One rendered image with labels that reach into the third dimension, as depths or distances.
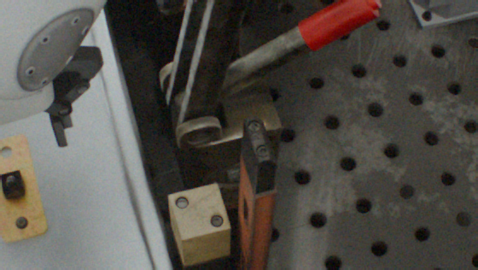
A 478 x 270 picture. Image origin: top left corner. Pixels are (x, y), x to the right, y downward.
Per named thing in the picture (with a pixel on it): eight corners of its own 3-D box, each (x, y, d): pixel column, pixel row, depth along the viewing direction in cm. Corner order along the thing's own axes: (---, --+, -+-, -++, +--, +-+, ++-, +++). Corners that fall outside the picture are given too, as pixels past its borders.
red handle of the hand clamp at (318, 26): (164, 78, 75) (358, -33, 69) (181, 86, 77) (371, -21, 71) (179, 131, 73) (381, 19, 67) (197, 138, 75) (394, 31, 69)
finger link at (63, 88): (82, 49, 68) (93, 97, 74) (36, 62, 67) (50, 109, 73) (91, 91, 66) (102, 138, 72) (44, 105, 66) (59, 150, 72)
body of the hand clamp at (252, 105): (181, 251, 108) (166, 77, 77) (247, 235, 109) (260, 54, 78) (198, 304, 106) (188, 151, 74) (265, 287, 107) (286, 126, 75)
